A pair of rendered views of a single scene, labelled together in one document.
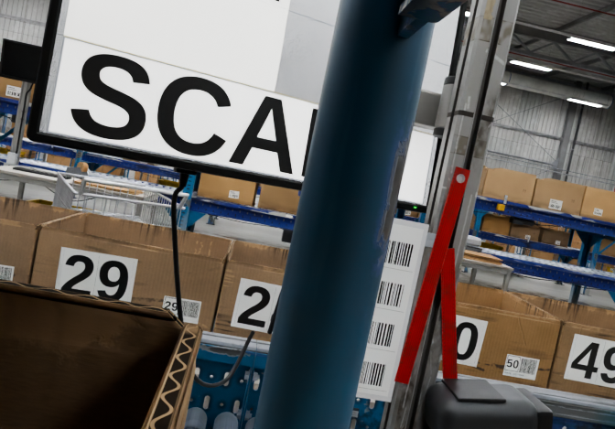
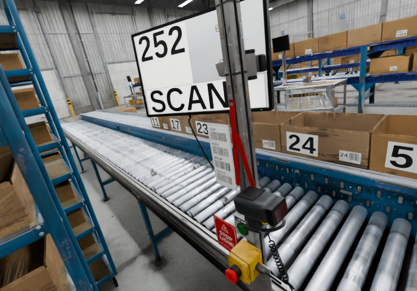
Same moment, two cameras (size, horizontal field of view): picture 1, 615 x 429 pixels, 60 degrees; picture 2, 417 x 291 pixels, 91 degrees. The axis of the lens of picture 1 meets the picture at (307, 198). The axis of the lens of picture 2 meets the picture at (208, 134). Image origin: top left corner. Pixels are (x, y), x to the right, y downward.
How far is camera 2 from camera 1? 0.59 m
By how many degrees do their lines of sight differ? 57
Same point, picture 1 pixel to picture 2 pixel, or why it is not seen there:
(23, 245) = not seen: hidden behind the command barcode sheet
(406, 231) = (222, 128)
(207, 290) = (275, 137)
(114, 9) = (151, 78)
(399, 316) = (229, 161)
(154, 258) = (256, 126)
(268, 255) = (321, 116)
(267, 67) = (188, 76)
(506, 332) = not seen: outside the picture
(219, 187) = (382, 66)
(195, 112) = (175, 98)
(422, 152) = (259, 83)
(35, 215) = not seen: hidden behind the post
